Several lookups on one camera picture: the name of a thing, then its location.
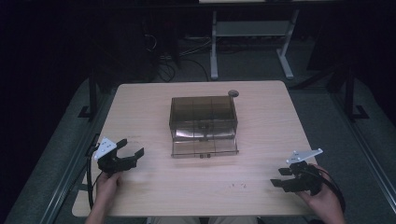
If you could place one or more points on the black metal stand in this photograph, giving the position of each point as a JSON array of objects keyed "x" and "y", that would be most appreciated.
[
  {"x": 92, "y": 96},
  {"x": 350, "y": 93}
]

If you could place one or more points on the metal frame rail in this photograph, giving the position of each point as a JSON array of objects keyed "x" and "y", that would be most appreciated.
[
  {"x": 67, "y": 168},
  {"x": 367, "y": 155}
]

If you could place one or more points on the small grey round cap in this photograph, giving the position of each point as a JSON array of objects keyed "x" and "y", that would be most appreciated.
[{"x": 233, "y": 93}]

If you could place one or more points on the white metal desk frame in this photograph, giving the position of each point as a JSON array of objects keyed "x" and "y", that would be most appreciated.
[{"x": 252, "y": 28}]

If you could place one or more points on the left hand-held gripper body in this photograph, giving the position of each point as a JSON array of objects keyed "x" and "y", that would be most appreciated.
[{"x": 111, "y": 163}]

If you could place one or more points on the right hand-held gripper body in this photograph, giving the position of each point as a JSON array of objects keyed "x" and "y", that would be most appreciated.
[{"x": 304, "y": 182}]

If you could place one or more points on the person's right hand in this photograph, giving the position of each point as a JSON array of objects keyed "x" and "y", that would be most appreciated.
[{"x": 323, "y": 202}]

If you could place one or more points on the brown transparent plastic storage box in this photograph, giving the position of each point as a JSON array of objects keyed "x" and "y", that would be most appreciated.
[{"x": 204, "y": 123}]

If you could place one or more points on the person's left hand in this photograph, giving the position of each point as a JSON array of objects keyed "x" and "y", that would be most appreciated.
[{"x": 107, "y": 186}]

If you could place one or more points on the small scattered crumbs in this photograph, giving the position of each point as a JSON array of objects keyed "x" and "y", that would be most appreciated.
[{"x": 239, "y": 185}]

